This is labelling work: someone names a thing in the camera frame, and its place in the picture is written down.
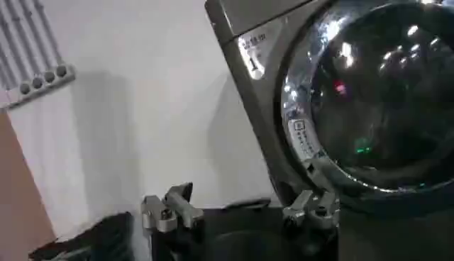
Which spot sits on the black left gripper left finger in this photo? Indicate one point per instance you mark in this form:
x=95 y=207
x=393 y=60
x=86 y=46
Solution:
x=174 y=209

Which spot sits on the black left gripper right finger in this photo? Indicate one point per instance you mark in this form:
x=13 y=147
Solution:
x=312 y=209

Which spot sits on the black laundry basket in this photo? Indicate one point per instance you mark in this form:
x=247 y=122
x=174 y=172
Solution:
x=92 y=241

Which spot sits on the grey dryer cabinet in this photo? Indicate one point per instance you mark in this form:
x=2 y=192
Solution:
x=255 y=106

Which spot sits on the round glass dryer door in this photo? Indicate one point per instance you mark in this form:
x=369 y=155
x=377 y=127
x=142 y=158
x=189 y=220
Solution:
x=372 y=103

